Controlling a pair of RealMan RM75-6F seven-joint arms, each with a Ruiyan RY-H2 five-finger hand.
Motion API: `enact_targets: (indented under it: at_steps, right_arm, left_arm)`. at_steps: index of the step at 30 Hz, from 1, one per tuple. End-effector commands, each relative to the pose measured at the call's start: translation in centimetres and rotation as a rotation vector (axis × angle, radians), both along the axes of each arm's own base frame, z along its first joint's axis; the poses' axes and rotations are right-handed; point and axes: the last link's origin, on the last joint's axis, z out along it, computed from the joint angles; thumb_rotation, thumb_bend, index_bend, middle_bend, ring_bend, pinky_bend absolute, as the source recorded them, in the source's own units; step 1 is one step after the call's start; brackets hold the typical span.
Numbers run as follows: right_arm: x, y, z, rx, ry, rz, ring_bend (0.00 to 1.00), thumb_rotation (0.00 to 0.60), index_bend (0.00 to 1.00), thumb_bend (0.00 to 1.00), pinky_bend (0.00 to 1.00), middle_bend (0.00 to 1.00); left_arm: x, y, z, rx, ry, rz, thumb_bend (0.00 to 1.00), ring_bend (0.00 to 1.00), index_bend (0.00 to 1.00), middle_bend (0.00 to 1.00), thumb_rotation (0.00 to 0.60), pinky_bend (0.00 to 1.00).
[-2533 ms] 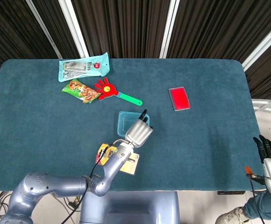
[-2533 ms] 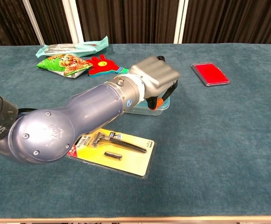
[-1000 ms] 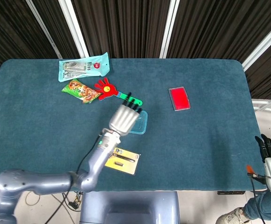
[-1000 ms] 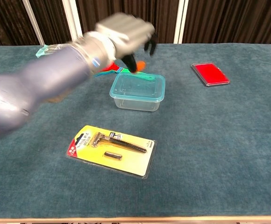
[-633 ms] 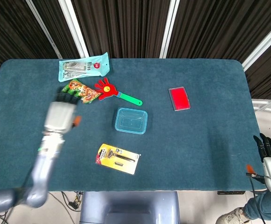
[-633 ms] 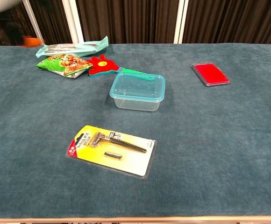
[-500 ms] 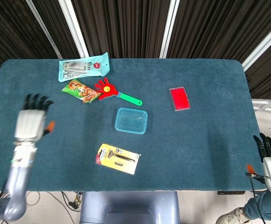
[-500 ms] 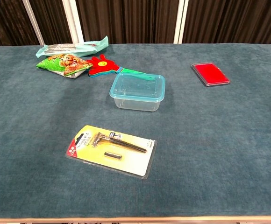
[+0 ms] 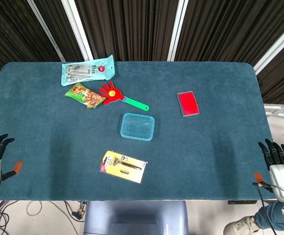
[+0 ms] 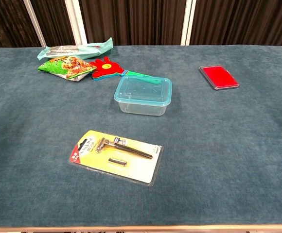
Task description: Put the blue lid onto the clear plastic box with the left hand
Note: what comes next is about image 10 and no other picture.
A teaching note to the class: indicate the teal plastic lid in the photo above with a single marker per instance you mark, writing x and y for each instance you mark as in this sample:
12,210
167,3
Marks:
143,89

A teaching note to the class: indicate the clear plastic container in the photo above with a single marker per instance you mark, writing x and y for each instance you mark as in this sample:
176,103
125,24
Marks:
141,110

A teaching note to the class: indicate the white frame post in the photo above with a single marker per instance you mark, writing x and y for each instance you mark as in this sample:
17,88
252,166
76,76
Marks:
76,21
188,21

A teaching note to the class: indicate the thin grey frame post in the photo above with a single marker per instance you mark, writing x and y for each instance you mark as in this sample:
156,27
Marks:
35,24

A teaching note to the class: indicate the red ink pad case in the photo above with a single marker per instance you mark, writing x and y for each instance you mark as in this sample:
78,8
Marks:
218,77

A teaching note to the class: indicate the teal table cloth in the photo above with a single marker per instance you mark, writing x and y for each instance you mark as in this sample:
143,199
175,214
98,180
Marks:
216,145

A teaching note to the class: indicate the light teal cutlery package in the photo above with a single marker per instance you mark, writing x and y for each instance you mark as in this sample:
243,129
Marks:
77,51

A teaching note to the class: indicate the red hand clapper toy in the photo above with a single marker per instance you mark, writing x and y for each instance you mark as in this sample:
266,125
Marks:
105,69

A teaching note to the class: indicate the yellow razor blister pack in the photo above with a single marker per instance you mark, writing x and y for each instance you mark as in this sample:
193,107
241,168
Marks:
121,167

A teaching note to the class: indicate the dark pleated curtain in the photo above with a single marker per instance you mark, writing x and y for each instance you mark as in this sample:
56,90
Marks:
136,21

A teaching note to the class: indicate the green snack bag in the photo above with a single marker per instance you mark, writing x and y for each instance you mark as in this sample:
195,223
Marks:
65,66

